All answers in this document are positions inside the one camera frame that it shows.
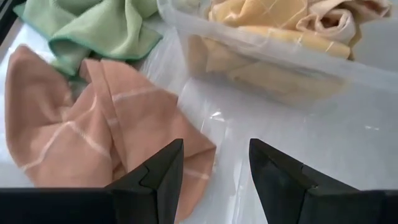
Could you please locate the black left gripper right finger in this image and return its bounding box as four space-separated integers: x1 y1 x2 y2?
248 138 398 224

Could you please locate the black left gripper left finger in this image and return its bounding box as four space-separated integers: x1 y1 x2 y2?
0 138 185 224

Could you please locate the orange striped cloth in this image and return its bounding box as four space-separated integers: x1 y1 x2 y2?
4 44 218 223

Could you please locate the green towel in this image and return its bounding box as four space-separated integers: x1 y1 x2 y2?
12 0 163 78

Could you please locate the beige towel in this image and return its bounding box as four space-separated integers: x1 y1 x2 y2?
295 0 393 60

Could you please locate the yellow towel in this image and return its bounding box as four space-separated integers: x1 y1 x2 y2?
186 0 352 106

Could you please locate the clear plastic bin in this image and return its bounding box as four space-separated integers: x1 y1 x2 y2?
157 0 398 224

